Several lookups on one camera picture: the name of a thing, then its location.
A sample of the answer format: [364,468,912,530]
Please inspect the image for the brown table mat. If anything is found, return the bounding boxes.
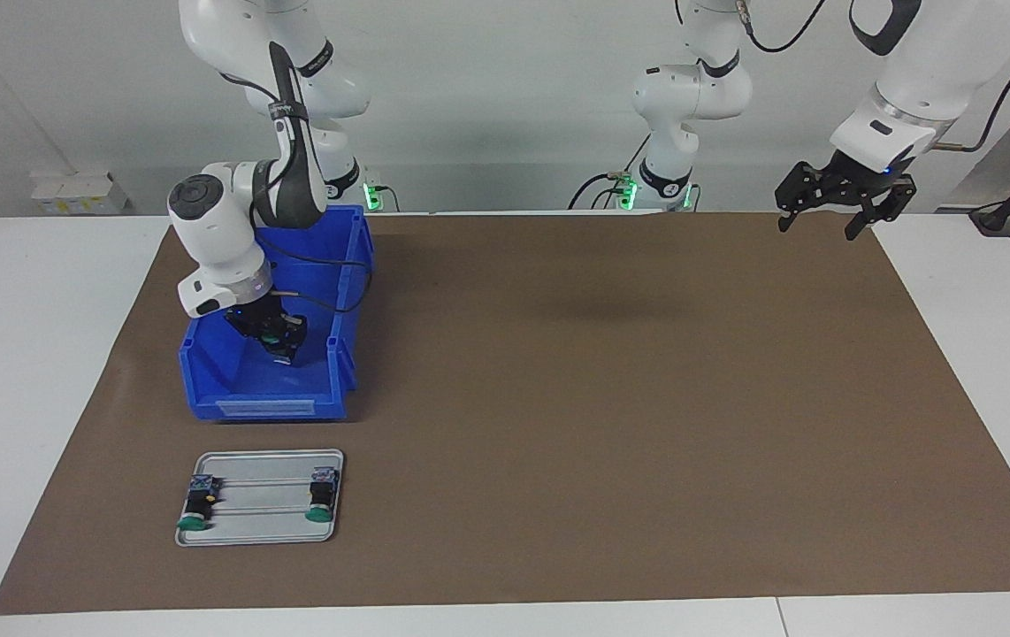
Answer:
[0,211,1010,616]

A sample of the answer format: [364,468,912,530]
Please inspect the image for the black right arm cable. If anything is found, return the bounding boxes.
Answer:
[222,71,375,315]

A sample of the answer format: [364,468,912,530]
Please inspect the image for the black base cable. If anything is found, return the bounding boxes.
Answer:
[567,133,652,211]

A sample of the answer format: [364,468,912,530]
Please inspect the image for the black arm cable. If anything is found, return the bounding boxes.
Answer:
[735,0,1010,156]
[222,71,375,315]

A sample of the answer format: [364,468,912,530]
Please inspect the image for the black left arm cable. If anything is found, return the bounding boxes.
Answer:
[735,0,1010,156]

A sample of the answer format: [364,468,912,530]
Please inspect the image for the silver metal tray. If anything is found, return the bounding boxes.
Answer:
[173,449,346,548]

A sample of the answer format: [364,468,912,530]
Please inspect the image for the blue plastic storage bin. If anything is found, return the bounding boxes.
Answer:
[178,203,376,422]

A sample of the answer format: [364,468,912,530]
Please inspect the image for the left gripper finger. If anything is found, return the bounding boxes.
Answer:
[775,162,833,233]
[844,180,918,242]

